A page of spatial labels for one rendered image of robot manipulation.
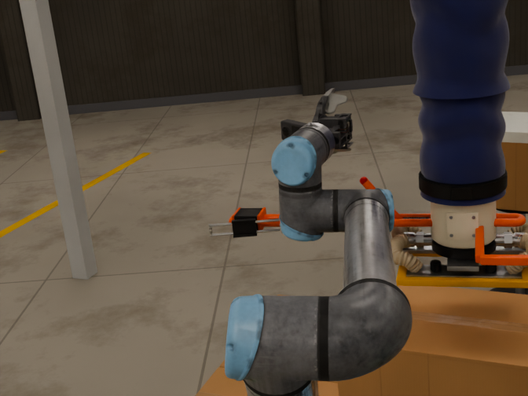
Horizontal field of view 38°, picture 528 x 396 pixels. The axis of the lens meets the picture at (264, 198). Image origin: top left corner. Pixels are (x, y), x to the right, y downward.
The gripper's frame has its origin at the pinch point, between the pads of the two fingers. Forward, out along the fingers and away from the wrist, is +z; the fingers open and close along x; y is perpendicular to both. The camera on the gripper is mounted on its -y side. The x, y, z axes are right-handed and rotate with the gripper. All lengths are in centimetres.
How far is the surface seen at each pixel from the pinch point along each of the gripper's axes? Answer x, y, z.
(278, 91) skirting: -151, -316, 766
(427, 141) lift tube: -10.0, 19.5, 16.5
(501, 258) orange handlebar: -33, 39, -3
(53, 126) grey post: -54, -245, 204
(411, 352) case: -64, 16, 3
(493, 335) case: -64, 36, 15
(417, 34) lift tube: 17.2, 18.0, 15.6
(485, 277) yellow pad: -44, 34, 10
